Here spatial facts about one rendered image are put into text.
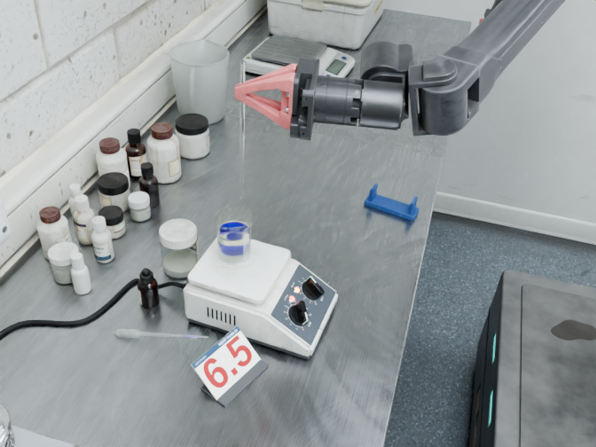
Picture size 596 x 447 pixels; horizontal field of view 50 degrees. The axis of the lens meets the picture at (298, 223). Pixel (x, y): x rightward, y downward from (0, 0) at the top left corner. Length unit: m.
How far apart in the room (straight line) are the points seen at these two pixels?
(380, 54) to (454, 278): 1.51
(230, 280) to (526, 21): 0.52
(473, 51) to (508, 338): 0.92
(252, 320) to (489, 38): 0.48
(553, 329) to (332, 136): 0.70
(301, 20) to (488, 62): 1.13
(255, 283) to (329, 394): 0.18
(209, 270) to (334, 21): 1.08
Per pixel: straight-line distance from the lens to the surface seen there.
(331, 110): 0.77
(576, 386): 1.55
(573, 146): 2.39
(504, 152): 2.40
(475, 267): 2.32
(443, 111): 0.77
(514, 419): 1.44
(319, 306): 0.95
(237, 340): 0.90
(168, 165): 1.23
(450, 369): 1.96
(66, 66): 1.23
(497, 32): 0.86
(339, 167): 1.32
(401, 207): 1.21
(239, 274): 0.92
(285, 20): 1.90
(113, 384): 0.92
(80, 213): 1.10
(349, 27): 1.84
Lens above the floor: 1.46
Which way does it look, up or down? 38 degrees down
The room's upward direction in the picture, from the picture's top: 4 degrees clockwise
